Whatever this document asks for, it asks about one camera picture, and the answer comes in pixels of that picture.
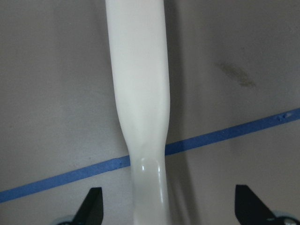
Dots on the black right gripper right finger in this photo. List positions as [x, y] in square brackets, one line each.
[249, 209]

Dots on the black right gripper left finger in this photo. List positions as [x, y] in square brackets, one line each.
[91, 211]

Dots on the white hand brush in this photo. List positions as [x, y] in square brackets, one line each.
[139, 60]

